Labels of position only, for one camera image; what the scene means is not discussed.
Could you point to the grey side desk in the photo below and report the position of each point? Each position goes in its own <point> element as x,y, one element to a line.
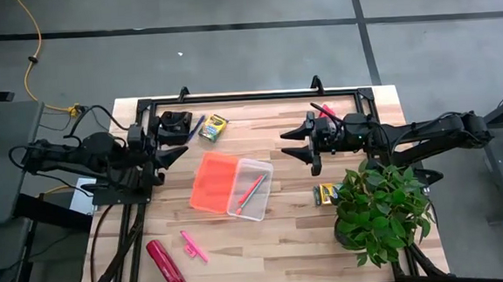
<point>4,182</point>

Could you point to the pink red pen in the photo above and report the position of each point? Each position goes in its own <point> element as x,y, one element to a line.
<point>250,189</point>

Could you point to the clear plastic container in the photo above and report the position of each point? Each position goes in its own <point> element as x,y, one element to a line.
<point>262,203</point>

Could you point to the red white patterned box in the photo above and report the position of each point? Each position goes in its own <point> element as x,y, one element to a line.
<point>329,110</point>

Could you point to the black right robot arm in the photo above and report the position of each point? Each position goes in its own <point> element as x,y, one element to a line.
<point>434,132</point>

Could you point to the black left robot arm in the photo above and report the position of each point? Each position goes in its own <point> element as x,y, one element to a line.
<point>94,150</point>

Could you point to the black table clamp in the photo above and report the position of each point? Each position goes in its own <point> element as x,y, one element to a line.
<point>316,83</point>
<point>184,92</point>

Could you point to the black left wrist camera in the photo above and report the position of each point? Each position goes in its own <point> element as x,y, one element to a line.
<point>135,137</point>

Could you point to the pink plastic cutter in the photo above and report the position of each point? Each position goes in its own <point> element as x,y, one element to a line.
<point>193,246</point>

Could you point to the red cylindrical case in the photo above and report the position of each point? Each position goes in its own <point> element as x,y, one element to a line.
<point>166,265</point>

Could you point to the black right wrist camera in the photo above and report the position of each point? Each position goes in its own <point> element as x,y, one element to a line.
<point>327,132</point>

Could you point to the blue pen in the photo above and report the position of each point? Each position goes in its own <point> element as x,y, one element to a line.
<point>196,127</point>

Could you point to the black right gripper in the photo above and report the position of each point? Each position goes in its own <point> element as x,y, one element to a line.
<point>351,132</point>

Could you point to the green potted plant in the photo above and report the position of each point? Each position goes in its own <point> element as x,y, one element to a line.
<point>378,212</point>

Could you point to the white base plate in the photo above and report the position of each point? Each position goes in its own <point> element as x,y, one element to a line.
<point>82,199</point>

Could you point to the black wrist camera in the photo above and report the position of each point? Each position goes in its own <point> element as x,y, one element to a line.
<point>327,132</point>
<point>135,137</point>

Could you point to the black hole punch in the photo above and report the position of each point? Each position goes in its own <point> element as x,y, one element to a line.
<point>176,121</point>

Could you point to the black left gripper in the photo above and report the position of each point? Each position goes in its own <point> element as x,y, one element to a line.
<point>152,160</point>

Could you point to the black aluminium table frame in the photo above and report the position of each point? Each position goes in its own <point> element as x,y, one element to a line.
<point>253,97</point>

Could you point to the yellow green crayon box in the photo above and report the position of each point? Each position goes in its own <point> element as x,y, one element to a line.
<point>212,128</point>
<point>325,194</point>

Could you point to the orange plastic lid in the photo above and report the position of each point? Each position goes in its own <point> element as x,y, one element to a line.
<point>214,182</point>

